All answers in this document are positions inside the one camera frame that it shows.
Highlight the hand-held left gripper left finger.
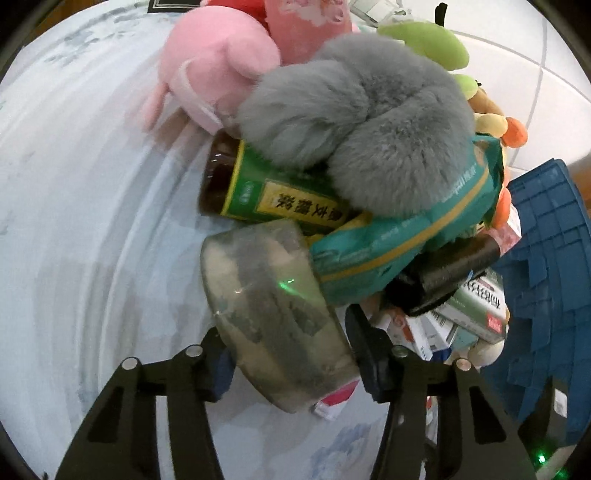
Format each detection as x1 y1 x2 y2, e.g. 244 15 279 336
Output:
54 330 234 480

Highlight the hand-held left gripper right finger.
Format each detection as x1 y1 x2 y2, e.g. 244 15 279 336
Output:
345 305 539 480

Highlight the grey tape roll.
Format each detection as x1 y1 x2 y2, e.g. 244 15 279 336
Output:
201 219 361 414

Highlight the blue plastic crate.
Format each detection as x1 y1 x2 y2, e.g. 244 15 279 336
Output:
480 158 591 467

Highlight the pink and white medicine box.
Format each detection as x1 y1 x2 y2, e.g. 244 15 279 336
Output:
311 381 361 422

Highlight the pile of small medicine boxes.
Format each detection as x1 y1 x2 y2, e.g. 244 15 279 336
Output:
369 270 511 450

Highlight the black tube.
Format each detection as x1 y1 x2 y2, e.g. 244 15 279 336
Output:
394 233 502 317

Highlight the teal soft pack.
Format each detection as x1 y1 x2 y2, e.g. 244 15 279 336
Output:
307 134 504 308

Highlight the flat pink box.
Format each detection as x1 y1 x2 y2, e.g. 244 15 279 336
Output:
489 215 522 252

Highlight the dark bottle with green label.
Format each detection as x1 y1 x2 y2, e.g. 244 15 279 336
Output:
198 129 375 232

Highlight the grey fluffy plush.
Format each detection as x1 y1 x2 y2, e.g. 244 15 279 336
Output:
235 34 476 217

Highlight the yellow duck plush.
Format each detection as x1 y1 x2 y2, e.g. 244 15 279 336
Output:
473 113 529 148

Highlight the brown bear plush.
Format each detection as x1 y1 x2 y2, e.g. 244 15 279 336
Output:
466 85 504 116

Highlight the pink plush toy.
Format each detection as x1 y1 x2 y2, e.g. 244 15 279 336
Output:
141 18 282 137

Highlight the green plush toy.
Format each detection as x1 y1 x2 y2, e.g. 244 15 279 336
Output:
376 22 483 100

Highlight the pink floral box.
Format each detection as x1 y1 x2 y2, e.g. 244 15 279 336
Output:
263 0 358 65

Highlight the white power strip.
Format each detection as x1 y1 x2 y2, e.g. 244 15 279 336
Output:
348 0 416 24

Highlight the black gift bag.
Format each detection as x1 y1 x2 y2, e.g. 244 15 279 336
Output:
147 0 204 14

